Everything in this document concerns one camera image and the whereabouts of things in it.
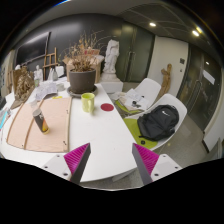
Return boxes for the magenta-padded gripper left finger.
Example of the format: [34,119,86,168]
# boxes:
[41,142,92,185]

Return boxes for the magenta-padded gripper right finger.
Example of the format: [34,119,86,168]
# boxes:
[131,142,183,186]

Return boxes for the clear white-capped drink bottle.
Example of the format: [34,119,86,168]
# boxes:
[32,107,51,135]

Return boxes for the green seat cushion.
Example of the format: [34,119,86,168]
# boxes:
[123,117,158,150]
[114,99,141,115]

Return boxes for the light plywood panel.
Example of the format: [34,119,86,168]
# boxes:
[6,95,73,154]

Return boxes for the black backpack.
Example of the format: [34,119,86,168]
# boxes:
[136,104,180,142]

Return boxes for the yellow-green mug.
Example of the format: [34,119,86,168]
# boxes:
[80,92,96,114]

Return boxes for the flat round red coaster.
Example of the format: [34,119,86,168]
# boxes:
[100,102,115,112]

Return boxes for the loose paper stack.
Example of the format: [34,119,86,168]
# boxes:
[118,88,151,111]

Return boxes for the white shell chair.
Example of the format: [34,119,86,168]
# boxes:
[124,93,188,152]
[114,77,162,116]

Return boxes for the grey plant saucer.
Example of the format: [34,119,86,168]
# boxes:
[66,84,99,98]

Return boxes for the printed white papers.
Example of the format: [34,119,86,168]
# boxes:
[34,80,59,101]

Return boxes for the dried plant in dark pot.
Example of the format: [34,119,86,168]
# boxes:
[63,31,101,95]

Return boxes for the wooden figure sculpture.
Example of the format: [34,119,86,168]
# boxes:
[159,63,173,98]

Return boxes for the cardboard box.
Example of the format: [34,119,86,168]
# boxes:
[62,54,103,84]

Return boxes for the golden brown relief sculpture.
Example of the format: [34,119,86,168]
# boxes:
[13,66,36,103]

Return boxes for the small white figurine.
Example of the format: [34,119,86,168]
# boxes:
[33,64,44,83]

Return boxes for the wooden easel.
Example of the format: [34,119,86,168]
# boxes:
[42,46,59,81]

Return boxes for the white stone statue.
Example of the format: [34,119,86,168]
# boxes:
[102,39,120,75]

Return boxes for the long ceiling light strip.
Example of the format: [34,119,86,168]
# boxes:
[53,0,73,7]

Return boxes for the white statue pedestal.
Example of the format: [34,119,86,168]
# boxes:
[99,72,124,94]

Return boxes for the dark wall screen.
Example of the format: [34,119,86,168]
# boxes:
[14,31,52,66]

